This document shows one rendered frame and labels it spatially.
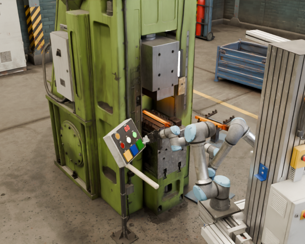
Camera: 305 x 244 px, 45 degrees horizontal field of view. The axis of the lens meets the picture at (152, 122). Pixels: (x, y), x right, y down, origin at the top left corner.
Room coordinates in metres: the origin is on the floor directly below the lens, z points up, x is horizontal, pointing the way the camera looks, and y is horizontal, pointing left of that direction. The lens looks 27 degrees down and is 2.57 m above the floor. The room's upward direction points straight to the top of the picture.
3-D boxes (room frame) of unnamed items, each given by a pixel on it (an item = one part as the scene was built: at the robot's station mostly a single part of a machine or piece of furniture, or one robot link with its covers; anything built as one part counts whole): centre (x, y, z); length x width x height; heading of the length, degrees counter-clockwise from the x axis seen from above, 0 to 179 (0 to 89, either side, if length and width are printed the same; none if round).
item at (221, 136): (3.29, -0.63, 0.70); 0.40 x 0.30 x 0.02; 137
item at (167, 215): (3.04, -0.15, 0.01); 0.58 x 0.39 x 0.01; 129
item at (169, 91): (3.25, 0.01, 1.32); 0.42 x 0.20 x 0.10; 39
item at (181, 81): (3.38, -0.28, 1.27); 0.09 x 0.02 x 0.17; 129
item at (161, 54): (3.27, -0.02, 1.56); 0.42 x 0.39 x 0.40; 39
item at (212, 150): (2.63, -0.52, 0.98); 0.11 x 0.08 x 0.09; 39
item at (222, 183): (2.14, -0.49, 0.98); 0.13 x 0.12 x 0.14; 115
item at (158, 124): (3.25, 0.01, 0.96); 0.42 x 0.20 x 0.09; 39
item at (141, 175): (2.80, 0.09, 0.62); 0.44 x 0.05 x 0.05; 39
